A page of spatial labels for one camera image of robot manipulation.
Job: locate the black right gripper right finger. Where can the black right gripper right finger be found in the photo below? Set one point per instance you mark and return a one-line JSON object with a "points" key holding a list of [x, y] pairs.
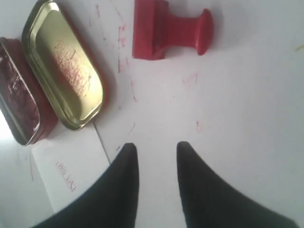
{"points": [[209, 202]]}

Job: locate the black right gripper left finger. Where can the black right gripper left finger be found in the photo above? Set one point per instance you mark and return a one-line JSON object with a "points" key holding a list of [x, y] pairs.
{"points": [[111, 202]]}

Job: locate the red plastic stamp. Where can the red plastic stamp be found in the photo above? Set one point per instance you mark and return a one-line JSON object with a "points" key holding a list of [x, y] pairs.
{"points": [[156, 29]]}

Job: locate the red ink paste tin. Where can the red ink paste tin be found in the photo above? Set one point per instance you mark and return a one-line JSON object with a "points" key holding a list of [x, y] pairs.
{"points": [[23, 103]]}

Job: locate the white paper sheet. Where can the white paper sheet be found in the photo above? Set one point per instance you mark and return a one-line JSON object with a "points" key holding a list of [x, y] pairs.
{"points": [[69, 163]]}

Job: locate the gold tin lid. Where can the gold tin lid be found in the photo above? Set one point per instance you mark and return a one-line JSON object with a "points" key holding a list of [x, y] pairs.
{"points": [[63, 64]]}

